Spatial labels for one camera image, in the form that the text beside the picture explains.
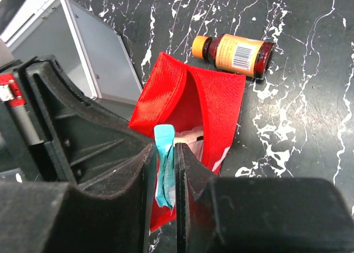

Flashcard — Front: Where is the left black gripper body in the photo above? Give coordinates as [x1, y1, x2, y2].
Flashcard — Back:
[1, 59, 50, 181]

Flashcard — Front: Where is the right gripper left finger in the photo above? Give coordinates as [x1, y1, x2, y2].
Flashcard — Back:
[1, 143, 155, 252]

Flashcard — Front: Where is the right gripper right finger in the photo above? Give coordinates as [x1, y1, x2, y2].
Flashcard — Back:
[174, 143, 353, 252]

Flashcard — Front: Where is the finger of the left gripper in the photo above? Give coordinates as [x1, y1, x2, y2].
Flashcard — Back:
[16, 56, 151, 184]

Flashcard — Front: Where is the teal bandage packet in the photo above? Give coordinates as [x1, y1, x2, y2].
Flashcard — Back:
[154, 124, 176, 211]

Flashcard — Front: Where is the white gauze packet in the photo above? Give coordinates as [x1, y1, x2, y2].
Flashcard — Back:
[174, 126, 204, 162]

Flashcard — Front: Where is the red first aid pouch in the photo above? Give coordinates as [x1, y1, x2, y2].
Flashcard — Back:
[128, 52, 247, 232]

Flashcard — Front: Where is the amber medicine bottle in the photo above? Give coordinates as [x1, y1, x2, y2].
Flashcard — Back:
[191, 34, 274, 80]

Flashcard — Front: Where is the grey open case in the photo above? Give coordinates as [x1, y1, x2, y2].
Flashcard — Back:
[1, 0, 142, 120]

